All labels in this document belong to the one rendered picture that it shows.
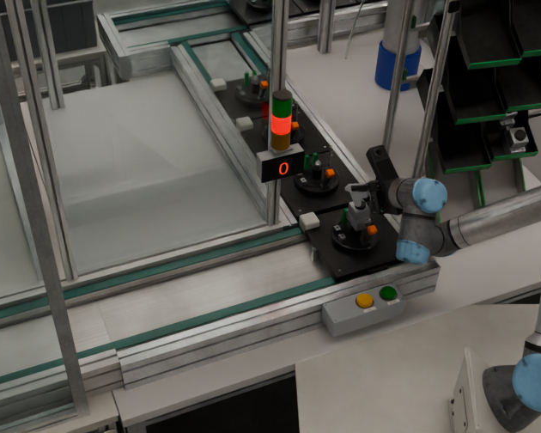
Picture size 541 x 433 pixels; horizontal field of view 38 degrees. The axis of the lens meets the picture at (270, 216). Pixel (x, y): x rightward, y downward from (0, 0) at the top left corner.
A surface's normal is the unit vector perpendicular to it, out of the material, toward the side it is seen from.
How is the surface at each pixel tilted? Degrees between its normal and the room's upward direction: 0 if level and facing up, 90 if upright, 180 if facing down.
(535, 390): 61
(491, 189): 45
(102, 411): 0
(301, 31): 90
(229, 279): 0
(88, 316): 0
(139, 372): 90
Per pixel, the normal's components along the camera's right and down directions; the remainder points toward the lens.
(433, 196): 0.34, 0.07
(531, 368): -0.59, 0.05
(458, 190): 0.18, -0.05
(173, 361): 0.39, 0.63
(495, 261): 0.03, -0.73
